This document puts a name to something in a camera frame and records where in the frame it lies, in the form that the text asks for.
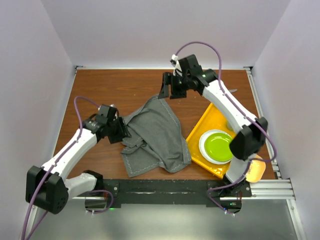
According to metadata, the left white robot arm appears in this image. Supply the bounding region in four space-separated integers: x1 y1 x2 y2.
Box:
25 115 130 214

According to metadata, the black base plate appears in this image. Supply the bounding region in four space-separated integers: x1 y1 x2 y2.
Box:
80 179 252 213

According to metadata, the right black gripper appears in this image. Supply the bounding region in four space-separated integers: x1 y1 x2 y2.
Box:
159 71 191 100

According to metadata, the yellow plastic tray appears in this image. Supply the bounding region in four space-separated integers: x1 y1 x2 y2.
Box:
186 103 236 179

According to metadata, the grey cloth napkin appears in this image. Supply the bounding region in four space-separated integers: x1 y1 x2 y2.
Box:
121 95 192 178

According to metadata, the green plate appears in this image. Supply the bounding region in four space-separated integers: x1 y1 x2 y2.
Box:
204 132 233 162

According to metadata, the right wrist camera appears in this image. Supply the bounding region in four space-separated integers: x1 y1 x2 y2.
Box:
170 54 203 77

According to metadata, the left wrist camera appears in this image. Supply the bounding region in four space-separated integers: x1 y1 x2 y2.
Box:
95 104 119 124

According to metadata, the white plate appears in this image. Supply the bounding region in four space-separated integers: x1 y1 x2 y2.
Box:
198 129 233 165

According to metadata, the orange square plate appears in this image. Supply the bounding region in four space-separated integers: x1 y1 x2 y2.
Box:
246 154 266 183

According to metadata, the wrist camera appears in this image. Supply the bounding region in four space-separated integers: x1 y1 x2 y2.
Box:
170 54 203 77
95 104 119 124

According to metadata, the white cup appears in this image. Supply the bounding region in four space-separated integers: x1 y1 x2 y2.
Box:
226 121 235 132

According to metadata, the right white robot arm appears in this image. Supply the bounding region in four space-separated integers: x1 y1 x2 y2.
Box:
159 69 268 197

